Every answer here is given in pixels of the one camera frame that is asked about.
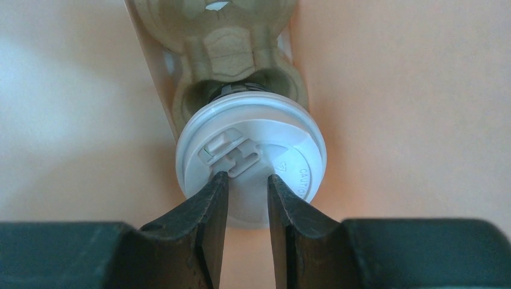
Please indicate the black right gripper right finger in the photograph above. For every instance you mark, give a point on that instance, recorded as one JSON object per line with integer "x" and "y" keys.
{"x": 312, "y": 250}

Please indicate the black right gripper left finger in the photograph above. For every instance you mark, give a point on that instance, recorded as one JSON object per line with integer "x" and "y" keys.
{"x": 181, "y": 249}

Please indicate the orange paper bag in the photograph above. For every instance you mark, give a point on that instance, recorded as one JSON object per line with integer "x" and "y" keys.
{"x": 412, "y": 98}

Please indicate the single brown cup carrier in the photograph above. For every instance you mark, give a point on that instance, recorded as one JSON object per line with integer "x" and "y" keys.
{"x": 216, "y": 43}

